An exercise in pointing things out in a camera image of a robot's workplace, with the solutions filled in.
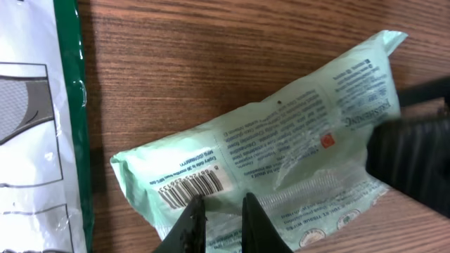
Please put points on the mint green wipes sachet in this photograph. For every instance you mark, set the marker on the mint green wipes sachet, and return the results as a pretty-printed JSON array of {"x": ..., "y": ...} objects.
[{"x": 301, "y": 151}]

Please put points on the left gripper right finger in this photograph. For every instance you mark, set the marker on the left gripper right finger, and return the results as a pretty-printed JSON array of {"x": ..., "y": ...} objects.
[{"x": 258, "y": 233}]

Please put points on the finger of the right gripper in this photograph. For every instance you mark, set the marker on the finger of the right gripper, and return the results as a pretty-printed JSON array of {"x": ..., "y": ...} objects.
[
  {"x": 412, "y": 156},
  {"x": 438, "y": 88}
]

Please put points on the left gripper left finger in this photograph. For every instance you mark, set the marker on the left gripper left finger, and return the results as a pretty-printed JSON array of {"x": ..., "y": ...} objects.
[{"x": 189, "y": 232}]

